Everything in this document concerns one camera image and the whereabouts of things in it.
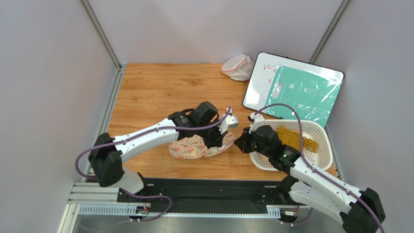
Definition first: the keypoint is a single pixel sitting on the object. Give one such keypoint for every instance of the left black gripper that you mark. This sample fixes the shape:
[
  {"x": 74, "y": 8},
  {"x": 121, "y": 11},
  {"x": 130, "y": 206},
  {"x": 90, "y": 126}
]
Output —
[{"x": 216, "y": 141}]

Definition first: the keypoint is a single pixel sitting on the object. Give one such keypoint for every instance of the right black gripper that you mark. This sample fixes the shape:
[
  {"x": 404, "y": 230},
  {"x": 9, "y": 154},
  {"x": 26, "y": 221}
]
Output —
[{"x": 245, "y": 141}]

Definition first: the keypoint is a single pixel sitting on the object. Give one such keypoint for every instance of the floral mesh laundry bag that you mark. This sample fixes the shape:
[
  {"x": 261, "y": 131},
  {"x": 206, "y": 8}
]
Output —
[{"x": 194, "y": 148}]

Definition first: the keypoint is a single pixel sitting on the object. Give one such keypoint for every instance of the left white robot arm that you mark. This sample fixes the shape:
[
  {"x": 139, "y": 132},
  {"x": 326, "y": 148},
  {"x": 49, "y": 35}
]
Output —
[{"x": 108, "y": 154}]

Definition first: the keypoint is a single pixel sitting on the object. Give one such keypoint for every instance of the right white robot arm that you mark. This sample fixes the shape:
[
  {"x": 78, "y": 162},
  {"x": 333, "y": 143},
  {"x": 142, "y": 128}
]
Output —
[{"x": 357, "y": 210}]

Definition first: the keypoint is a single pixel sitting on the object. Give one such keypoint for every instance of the white mesh bag pink trim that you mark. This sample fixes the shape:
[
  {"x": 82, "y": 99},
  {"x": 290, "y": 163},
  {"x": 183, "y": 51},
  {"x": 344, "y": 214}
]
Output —
[{"x": 238, "y": 68}]

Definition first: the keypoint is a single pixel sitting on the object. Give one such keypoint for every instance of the mustard yellow garment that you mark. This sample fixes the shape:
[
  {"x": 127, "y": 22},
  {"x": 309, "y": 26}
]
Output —
[{"x": 291, "y": 138}]

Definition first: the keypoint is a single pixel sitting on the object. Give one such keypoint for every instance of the white plastic basket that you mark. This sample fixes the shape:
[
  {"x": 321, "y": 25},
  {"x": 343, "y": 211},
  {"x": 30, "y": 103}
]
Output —
[{"x": 323, "y": 157}]

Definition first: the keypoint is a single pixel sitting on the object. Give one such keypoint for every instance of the teal instruction sheet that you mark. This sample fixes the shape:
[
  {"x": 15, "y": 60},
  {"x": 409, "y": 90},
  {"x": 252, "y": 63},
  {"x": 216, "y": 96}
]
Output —
[{"x": 312, "y": 94}]

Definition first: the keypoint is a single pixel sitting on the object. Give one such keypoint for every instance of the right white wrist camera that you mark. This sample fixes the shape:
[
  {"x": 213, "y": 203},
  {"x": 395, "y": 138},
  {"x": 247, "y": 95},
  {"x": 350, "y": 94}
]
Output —
[{"x": 257, "y": 120}]

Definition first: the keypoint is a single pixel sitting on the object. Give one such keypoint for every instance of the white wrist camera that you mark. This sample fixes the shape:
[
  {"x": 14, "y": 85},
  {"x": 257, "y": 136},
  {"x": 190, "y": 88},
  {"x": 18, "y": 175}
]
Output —
[
  {"x": 257, "y": 120},
  {"x": 227, "y": 121}
]

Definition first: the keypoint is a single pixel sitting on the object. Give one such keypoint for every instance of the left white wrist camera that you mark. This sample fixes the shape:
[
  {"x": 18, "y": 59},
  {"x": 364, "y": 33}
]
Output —
[{"x": 227, "y": 121}]

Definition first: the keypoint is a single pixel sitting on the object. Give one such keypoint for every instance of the whiteboard with black frame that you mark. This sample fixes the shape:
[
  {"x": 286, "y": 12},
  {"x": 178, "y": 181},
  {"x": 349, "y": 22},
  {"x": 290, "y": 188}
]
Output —
[{"x": 262, "y": 75}]

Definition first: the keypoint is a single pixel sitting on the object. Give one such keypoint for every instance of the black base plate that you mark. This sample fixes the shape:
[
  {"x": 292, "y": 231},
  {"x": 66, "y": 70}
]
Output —
[{"x": 194, "y": 196}]

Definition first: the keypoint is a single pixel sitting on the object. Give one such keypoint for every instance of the aluminium rail frame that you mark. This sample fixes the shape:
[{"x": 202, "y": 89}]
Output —
[{"x": 91, "y": 199}]

